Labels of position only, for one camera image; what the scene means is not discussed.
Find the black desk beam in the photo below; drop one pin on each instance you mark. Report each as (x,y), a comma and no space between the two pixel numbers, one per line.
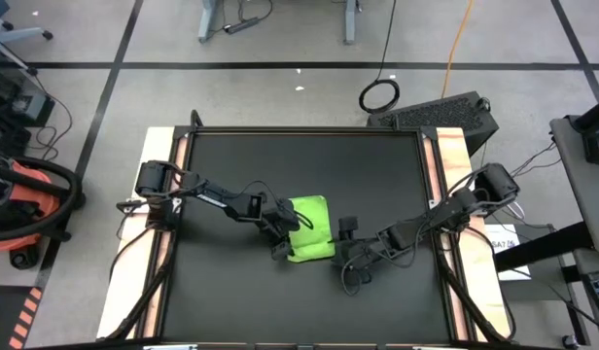
(542,245)

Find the black laptop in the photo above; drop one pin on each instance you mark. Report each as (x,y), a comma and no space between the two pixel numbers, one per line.
(596,141)

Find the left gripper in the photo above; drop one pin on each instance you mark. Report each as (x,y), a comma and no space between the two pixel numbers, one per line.
(270,216)

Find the grey desk leg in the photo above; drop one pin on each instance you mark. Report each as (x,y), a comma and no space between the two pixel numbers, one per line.
(349,22)
(207,22)

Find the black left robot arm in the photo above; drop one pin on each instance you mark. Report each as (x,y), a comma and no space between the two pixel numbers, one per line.
(221,199)

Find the black equipment cart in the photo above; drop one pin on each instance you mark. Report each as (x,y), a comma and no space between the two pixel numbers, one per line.
(17,97)

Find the grey side desk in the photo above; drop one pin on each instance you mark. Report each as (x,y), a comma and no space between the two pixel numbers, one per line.
(586,194)

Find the black table clamp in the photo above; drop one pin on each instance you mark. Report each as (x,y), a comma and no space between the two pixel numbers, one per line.
(196,119)

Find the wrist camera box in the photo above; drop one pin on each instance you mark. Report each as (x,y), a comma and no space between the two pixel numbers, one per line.
(290,214)
(343,255)

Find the black table frame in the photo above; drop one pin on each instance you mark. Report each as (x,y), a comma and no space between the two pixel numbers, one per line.
(428,133)

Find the green microfibre towel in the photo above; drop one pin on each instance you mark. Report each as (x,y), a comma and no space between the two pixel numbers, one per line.
(311,228)

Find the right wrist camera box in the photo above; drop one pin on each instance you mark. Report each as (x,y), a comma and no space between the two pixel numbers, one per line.
(343,255)

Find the office chair base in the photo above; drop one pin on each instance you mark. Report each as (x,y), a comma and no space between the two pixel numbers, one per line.
(22,33)

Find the black power strip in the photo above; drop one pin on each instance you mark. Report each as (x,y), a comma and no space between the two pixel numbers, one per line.
(241,25)

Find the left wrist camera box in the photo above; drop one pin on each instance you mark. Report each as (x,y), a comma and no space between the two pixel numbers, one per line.
(290,214)

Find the white paper sheet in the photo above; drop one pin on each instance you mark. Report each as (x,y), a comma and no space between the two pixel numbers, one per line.
(513,262)

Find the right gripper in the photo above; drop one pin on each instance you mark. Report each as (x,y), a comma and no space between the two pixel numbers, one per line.
(370,250)

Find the black computer tower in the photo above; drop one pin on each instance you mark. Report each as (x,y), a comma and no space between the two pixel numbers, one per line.
(440,114)

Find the orange black vacuum cleaner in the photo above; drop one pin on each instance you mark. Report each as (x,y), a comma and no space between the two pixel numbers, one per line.
(17,194)

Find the light wooden board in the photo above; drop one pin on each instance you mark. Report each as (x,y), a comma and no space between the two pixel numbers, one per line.
(452,150)
(156,146)

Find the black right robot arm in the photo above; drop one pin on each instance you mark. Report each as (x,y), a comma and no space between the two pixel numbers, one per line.
(450,206)

